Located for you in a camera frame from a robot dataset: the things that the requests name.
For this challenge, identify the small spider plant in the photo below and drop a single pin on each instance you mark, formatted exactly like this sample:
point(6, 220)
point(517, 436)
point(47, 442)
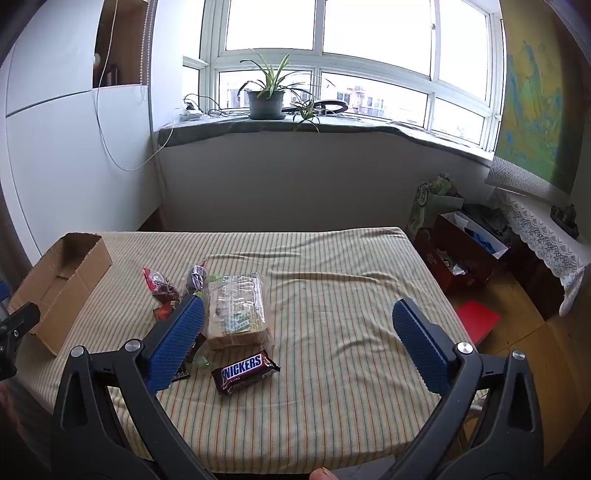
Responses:
point(307, 110)

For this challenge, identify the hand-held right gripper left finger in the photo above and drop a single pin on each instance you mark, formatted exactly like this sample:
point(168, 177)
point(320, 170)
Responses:
point(178, 341)

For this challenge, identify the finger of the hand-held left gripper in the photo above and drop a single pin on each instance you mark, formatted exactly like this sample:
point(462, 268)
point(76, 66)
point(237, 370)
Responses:
point(18, 323)
point(3, 291)

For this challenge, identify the striped cloth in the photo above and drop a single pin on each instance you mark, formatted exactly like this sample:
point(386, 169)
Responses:
point(346, 300)

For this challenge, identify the wooden shelf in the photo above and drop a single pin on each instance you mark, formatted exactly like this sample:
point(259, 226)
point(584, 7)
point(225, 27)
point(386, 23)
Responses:
point(124, 37)

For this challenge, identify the wall map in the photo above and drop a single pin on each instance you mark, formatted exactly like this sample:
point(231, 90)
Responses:
point(535, 92)

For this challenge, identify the grey windowsill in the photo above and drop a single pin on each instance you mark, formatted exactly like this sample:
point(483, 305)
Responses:
point(231, 127)

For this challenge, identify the black patterned snack packet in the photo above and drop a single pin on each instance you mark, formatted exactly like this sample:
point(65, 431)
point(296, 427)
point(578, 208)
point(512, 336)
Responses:
point(182, 373)

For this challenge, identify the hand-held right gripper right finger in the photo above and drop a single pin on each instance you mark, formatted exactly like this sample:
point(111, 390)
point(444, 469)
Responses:
point(420, 346)

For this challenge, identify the potted spider plant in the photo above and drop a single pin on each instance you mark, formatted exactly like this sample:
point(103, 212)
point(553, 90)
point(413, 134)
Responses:
point(265, 104)

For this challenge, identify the brown chocolate bar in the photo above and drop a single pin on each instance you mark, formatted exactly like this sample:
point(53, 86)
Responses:
point(244, 369)

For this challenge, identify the red folder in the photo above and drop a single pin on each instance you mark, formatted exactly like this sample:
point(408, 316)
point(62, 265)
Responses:
point(478, 321)

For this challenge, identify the purple snack packet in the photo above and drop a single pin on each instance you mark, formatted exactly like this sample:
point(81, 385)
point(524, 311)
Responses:
point(197, 279)

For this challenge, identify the person's right hand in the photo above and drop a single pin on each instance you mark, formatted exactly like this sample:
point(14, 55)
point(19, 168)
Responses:
point(321, 474)

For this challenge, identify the white cabinet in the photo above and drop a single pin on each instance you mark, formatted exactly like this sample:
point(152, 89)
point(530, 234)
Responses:
point(69, 161)

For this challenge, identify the white lace cloth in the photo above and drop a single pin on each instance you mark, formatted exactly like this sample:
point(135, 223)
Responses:
point(540, 230)

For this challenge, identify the clear packaged sliced bread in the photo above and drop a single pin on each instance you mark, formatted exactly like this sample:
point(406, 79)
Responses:
point(235, 309)

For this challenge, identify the dark wooden cabinet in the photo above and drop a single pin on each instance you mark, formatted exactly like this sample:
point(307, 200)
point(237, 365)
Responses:
point(535, 277)

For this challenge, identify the white power strip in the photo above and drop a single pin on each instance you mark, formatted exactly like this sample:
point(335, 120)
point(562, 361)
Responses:
point(191, 113)

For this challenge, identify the small light green candy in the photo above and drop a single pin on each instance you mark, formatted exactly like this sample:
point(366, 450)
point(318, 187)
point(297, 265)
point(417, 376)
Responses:
point(203, 362)

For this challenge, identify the red cardboard box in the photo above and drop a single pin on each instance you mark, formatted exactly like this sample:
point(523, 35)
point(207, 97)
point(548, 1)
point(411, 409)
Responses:
point(475, 267)

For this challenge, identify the dark figurine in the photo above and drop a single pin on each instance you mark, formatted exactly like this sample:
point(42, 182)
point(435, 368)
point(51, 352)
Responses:
point(565, 217)

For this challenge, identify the window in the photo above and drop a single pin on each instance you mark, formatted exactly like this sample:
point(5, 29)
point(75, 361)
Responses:
point(378, 27)

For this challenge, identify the red dried fruit packet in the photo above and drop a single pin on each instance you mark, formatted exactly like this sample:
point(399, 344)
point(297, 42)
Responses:
point(161, 286)

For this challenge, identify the dark bag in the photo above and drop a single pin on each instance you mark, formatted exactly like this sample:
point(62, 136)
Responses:
point(489, 217)

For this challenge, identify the green paper bag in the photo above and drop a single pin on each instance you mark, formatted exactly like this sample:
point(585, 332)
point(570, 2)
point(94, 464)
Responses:
point(429, 203)

